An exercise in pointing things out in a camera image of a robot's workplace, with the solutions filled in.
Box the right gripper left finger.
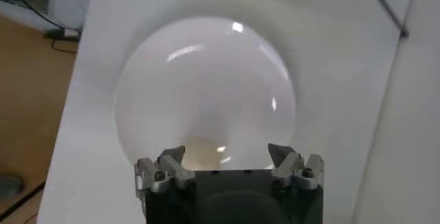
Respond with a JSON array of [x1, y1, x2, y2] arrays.
[[134, 145, 197, 201]]

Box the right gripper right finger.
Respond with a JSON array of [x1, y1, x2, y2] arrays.
[[267, 142, 326, 192]]

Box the white steamed baozi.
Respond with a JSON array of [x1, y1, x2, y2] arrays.
[[181, 135, 238, 171]]

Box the white round plate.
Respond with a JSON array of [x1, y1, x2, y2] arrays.
[[113, 15, 297, 171]]

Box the black cable with connector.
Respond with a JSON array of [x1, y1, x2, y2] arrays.
[[0, 0, 82, 54]]

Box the black power cord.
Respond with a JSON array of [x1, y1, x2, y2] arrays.
[[364, 0, 410, 39]]

